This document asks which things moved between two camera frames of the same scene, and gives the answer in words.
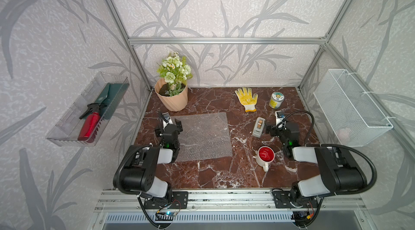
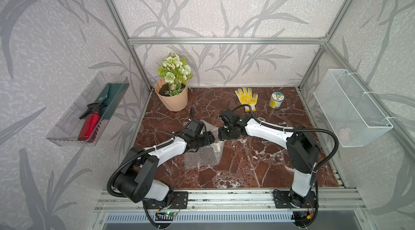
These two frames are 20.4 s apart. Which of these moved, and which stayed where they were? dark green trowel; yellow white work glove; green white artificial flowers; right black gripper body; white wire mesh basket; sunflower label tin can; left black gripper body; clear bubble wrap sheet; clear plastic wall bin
Moved: clear bubble wrap sheet; left black gripper body; right black gripper body
Stayed: yellow white work glove; sunflower label tin can; clear plastic wall bin; green white artificial flowers; white wire mesh basket; dark green trowel
